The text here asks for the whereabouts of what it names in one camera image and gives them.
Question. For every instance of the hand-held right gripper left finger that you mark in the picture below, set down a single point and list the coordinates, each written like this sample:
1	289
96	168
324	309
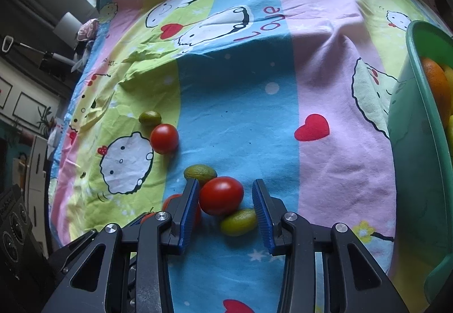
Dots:
187	215

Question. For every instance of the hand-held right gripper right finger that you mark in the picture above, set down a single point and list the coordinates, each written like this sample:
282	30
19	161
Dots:
261	217

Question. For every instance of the red cherry tomato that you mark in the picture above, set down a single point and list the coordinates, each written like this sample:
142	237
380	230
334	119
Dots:
171	202
164	138
221	195
148	216

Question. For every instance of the green plastic basin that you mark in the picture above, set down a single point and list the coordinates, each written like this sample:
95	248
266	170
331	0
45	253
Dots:
414	157

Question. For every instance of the green apple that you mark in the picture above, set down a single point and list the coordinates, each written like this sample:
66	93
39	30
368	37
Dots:
450	136

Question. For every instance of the green olive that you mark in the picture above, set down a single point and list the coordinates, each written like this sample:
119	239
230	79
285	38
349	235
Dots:
239	222
150	118
200	172

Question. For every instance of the white cabinet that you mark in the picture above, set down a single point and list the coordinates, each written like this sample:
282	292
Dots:
37	175

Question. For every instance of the potted plant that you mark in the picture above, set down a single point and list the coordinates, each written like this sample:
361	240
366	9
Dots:
46	120

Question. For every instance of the cartoon printed blanket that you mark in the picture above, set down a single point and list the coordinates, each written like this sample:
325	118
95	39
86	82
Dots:
247	86

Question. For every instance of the pink crumpled cloth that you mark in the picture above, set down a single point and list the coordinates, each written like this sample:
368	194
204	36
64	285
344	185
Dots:
87	30

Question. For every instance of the orange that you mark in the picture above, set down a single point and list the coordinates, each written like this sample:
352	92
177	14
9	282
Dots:
436	83

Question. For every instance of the white cylinder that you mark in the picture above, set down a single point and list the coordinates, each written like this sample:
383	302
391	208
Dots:
66	25

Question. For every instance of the yellow lemon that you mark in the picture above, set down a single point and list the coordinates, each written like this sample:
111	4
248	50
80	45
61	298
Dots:
448	74

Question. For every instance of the white wall frame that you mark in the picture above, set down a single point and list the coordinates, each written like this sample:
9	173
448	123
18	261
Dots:
30	109

